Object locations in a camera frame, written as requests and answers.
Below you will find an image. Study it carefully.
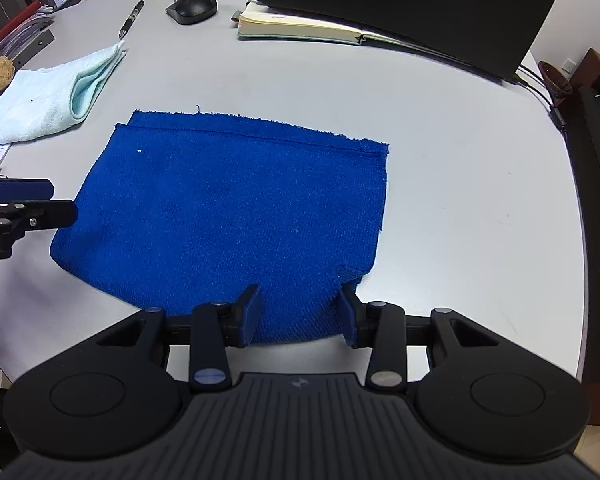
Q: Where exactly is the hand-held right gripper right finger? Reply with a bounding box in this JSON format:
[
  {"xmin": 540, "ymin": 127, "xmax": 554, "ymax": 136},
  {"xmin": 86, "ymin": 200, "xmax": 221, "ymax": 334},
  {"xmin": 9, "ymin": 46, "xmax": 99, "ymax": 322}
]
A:
[{"xmin": 335, "ymin": 285, "xmax": 501, "ymax": 392}]

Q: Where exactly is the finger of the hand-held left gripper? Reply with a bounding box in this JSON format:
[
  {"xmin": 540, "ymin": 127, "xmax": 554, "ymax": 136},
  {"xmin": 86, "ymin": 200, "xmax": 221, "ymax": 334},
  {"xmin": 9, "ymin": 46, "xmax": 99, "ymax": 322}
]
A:
[
  {"xmin": 0, "ymin": 199, "xmax": 79, "ymax": 235},
  {"xmin": 0, "ymin": 172, "xmax": 55, "ymax": 203}
]

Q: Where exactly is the black monitor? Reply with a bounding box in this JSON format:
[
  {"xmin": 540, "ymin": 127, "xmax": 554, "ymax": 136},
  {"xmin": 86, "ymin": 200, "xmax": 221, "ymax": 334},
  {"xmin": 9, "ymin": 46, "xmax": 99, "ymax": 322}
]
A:
[{"xmin": 246, "ymin": 0, "xmax": 574, "ymax": 84}]

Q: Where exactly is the black binder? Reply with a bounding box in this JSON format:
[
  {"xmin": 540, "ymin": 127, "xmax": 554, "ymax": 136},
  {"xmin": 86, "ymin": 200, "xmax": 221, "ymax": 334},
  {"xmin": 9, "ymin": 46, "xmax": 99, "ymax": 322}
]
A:
[{"xmin": 7, "ymin": 27, "xmax": 56, "ymax": 70}]

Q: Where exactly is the cream paper notebook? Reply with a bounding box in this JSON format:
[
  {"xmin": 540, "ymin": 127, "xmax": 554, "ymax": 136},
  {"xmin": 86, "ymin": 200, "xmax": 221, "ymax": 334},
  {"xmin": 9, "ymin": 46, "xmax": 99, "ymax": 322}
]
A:
[{"xmin": 237, "ymin": 0, "xmax": 433, "ymax": 52}]

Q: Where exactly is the brown wooden cabinet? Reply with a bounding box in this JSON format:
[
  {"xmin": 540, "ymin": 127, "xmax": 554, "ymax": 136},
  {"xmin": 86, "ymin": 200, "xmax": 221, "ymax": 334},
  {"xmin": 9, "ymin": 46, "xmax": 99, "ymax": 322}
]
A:
[{"xmin": 574, "ymin": 47, "xmax": 600, "ymax": 92}]

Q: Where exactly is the dark blue towel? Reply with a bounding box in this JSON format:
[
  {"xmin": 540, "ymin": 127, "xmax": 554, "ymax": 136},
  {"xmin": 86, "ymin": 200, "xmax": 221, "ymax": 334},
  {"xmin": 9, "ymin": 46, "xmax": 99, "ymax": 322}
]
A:
[{"xmin": 49, "ymin": 106, "xmax": 392, "ymax": 346}]

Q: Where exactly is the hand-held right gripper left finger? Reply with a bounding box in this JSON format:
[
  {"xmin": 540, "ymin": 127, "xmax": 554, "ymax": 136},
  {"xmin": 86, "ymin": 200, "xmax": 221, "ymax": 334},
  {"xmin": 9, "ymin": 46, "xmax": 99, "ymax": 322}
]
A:
[{"xmin": 96, "ymin": 284, "xmax": 264, "ymax": 394}]

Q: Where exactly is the red folder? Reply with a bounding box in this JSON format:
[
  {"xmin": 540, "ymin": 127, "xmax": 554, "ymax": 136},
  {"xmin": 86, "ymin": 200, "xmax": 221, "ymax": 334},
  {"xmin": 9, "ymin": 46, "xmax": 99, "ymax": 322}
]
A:
[{"xmin": 0, "ymin": 0, "xmax": 45, "ymax": 60}]

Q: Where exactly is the black monitor cable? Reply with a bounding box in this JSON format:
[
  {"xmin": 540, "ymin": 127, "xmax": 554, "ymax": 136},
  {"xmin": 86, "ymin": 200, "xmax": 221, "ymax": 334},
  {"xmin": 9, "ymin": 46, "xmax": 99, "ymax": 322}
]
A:
[{"xmin": 514, "ymin": 62, "xmax": 570, "ymax": 134}]

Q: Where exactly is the black pen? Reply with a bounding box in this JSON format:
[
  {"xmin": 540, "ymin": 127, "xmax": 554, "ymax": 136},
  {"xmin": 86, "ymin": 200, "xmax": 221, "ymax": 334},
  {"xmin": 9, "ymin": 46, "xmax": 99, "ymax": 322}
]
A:
[{"xmin": 118, "ymin": 0, "xmax": 145, "ymax": 40}]

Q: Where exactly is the black computer mouse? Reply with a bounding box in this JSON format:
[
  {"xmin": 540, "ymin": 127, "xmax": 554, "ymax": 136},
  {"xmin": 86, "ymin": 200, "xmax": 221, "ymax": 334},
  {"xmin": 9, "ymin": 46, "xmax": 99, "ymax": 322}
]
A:
[{"xmin": 165, "ymin": 0, "xmax": 219, "ymax": 26}]

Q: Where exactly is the light blue towel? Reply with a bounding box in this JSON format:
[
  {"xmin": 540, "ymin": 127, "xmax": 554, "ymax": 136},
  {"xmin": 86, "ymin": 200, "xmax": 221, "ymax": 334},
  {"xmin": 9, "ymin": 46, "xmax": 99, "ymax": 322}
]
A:
[{"xmin": 0, "ymin": 42, "xmax": 127, "ymax": 147}]

